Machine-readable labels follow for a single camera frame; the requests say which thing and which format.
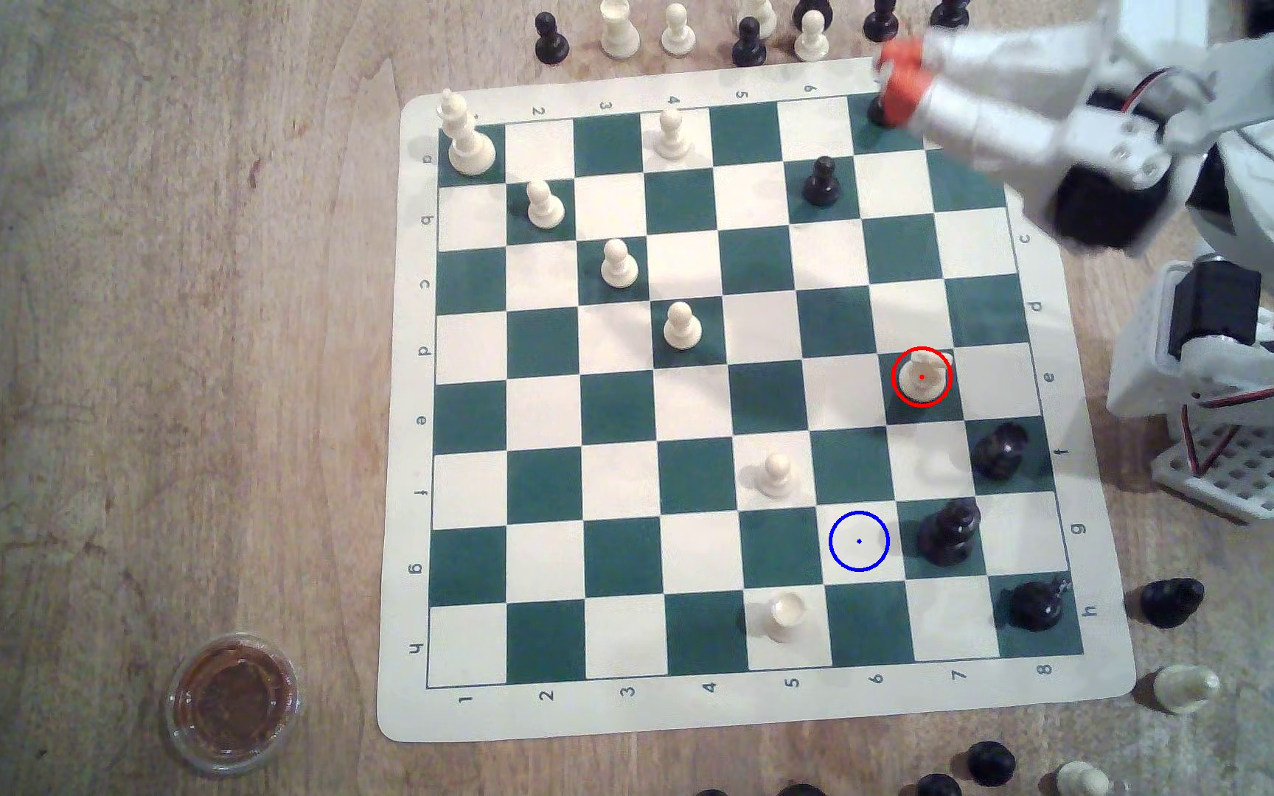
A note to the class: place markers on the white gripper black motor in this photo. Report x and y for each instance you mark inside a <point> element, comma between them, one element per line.
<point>1087,136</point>

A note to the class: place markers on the white rook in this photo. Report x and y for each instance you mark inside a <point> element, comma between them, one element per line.
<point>922,378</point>
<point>785,619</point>
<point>619,31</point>

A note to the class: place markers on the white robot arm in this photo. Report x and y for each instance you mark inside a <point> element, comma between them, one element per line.
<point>1267,77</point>

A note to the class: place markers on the black queen piece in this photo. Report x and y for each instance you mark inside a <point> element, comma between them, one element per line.
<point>947,534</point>

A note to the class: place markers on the green white chess board mat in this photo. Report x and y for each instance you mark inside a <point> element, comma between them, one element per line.
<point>692,431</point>

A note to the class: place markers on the black king piece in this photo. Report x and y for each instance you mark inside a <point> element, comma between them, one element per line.
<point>1035,606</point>

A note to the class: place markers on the tall white king piece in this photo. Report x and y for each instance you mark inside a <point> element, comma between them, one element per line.
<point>469,149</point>

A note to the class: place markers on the black chess piece lying down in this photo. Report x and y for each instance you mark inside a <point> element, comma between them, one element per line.
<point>1170,603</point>

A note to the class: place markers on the white chess piece lying down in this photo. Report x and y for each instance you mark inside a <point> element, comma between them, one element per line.
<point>1185,689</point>

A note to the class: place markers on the black pawn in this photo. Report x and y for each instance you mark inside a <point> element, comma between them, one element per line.
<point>749,46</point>
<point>551,42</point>
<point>877,112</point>
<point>821,186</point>
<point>880,22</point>
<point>949,13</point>

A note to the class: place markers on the white pawn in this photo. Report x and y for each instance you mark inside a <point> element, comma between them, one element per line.
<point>545,208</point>
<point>811,41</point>
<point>682,328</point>
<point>776,475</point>
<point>619,268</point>
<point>672,137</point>
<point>678,33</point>

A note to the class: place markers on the black rook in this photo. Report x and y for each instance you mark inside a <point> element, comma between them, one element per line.
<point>1000,453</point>

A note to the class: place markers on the clear cup with brown liquid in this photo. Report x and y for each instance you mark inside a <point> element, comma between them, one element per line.
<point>231,703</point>

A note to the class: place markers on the white grid base plate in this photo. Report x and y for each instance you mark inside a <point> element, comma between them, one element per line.
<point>1245,475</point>

